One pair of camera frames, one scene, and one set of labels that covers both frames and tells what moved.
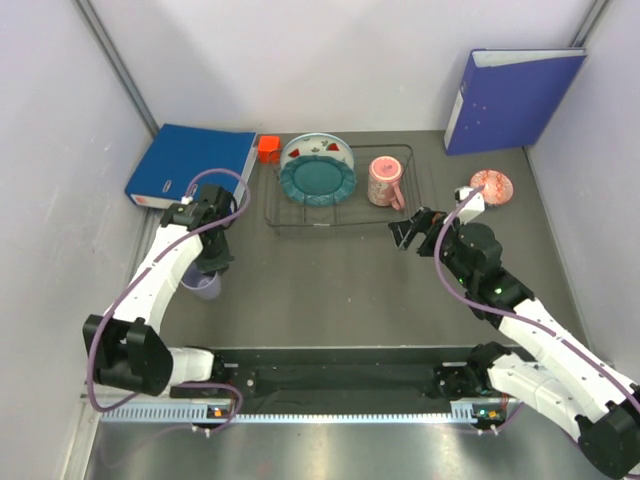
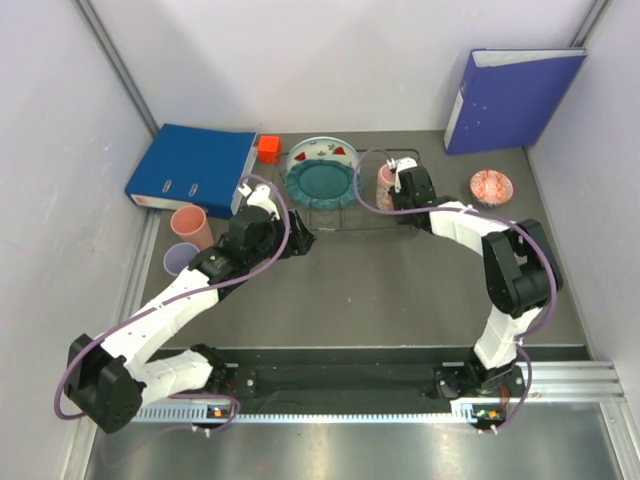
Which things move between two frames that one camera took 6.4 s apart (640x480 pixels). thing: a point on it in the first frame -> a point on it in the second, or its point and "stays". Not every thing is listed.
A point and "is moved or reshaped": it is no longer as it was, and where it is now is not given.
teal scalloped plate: x=317 y=181 stays
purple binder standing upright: x=507 y=97 stays
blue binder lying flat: x=161 y=175 stays
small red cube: x=269 y=148 stays
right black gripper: x=425 y=221 -> x=397 y=197
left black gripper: x=220 y=263 -> x=300 y=239
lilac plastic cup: x=204 y=285 is moved or reshaped
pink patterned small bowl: x=498 y=188 stays
